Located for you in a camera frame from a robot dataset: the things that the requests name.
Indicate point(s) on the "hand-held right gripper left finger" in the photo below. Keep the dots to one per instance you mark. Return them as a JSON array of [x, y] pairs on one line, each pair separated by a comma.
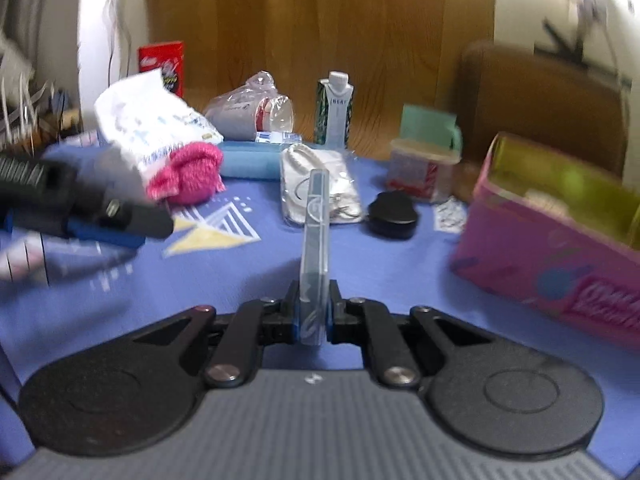
[[296, 327]]

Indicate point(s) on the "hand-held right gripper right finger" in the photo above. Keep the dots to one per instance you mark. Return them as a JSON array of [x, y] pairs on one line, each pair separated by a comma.
[[332, 327]]

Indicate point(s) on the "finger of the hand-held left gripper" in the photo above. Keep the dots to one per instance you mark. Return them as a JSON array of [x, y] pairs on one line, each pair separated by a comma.
[[105, 236], [135, 220]]

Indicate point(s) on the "pink towel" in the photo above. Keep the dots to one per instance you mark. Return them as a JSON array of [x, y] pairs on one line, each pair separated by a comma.
[[192, 172]]

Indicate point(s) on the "small black case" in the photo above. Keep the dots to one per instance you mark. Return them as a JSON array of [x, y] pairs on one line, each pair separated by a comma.
[[392, 212]]

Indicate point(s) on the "pink biscuit tin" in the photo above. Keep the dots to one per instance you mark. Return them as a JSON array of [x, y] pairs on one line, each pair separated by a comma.
[[510, 245]]

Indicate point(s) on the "blue printed tablecloth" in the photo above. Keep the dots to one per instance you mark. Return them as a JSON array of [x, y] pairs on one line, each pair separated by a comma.
[[225, 280]]

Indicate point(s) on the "white tissue pack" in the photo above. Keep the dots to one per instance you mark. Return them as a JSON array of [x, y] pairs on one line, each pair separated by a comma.
[[145, 125]]

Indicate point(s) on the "blue glasses case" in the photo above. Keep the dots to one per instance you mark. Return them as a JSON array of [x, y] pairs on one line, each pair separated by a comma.
[[247, 160]]

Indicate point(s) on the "bag of paper cups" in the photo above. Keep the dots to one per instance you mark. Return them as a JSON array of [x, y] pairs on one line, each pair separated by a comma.
[[240, 110]]

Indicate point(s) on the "white mask in plastic bag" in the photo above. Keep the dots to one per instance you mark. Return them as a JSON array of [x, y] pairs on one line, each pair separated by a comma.
[[300, 170]]

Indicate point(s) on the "red box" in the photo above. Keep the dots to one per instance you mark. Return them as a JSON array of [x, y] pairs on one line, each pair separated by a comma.
[[160, 60]]

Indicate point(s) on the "small white blue packet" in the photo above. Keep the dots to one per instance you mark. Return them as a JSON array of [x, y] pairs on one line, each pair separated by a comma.
[[277, 137]]

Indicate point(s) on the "plastic container with red label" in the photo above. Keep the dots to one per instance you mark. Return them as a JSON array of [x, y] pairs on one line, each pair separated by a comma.
[[420, 172]]

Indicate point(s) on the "milk carton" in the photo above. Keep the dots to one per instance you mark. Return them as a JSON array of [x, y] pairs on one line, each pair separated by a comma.
[[334, 110]]

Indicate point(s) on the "green plastic cup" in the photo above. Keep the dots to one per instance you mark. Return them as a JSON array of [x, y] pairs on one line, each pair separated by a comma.
[[430, 122]]

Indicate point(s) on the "brown chair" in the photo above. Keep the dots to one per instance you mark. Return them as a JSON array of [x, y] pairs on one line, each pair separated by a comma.
[[540, 95]]

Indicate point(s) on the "black tape strips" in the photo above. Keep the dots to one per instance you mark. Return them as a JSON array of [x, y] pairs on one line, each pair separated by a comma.
[[570, 50]]

